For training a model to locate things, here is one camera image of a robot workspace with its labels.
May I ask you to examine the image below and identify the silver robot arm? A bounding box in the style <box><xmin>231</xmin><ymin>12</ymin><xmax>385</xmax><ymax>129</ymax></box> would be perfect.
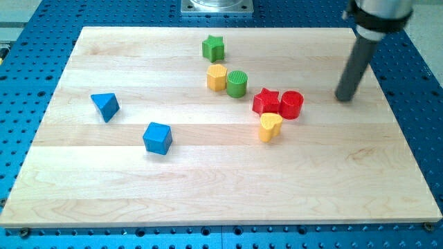
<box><xmin>342</xmin><ymin>0</ymin><xmax>413</xmax><ymax>42</ymax></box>

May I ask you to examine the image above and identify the yellow heart block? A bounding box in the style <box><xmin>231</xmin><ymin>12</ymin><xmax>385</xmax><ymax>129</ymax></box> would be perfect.
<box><xmin>259</xmin><ymin>113</ymin><xmax>283</xmax><ymax>142</ymax></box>

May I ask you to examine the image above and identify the green cylinder block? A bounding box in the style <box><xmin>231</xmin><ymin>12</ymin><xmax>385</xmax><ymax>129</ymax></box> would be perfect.
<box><xmin>226</xmin><ymin>71</ymin><xmax>248</xmax><ymax>98</ymax></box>

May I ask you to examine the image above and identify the red star block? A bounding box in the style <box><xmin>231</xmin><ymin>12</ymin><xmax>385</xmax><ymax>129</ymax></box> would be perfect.
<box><xmin>252</xmin><ymin>88</ymin><xmax>280</xmax><ymax>116</ymax></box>

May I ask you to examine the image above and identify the yellow hexagon block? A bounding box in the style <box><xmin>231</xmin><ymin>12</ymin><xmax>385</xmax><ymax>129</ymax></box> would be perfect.
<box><xmin>206</xmin><ymin>64</ymin><xmax>228</xmax><ymax>91</ymax></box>

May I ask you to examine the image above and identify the blue cube block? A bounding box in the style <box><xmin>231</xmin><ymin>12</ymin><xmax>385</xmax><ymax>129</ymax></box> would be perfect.
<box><xmin>143</xmin><ymin>122</ymin><xmax>172</xmax><ymax>155</ymax></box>

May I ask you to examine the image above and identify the light wooden board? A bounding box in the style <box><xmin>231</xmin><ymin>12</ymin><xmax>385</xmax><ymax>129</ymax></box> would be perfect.
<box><xmin>1</xmin><ymin>27</ymin><xmax>442</xmax><ymax>228</ymax></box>

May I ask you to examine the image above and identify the red cylinder block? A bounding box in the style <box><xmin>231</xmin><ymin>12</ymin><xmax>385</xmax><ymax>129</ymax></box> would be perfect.
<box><xmin>279</xmin><ymin>91</ymin><xmax>304</xmax><ymax>120</ymax></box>

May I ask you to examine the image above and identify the green star block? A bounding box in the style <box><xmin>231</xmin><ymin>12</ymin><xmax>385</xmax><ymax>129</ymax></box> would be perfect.
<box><xmin>201</xmin><ymin>35</ymin><xmax>225</xmax><ymax>62</ymax></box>

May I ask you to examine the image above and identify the blue triangle block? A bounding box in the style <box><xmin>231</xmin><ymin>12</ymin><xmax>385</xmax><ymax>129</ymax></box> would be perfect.
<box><xmin>91</xmin><ymin>93</ymin><xmax>120</xmax><ymax>122</ymax></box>

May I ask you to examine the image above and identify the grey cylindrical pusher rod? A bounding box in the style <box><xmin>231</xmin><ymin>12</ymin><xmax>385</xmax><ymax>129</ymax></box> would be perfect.
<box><xmin>334</xmin><ymin>35</ymin><xmax>379</xmax><ymax>102</ymax></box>

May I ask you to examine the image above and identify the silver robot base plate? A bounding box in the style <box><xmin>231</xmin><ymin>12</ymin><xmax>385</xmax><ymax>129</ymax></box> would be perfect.
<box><xmin>181</xmin><ymin>0</ymin><xmax>254</xmax><ymax>15</ymax></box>

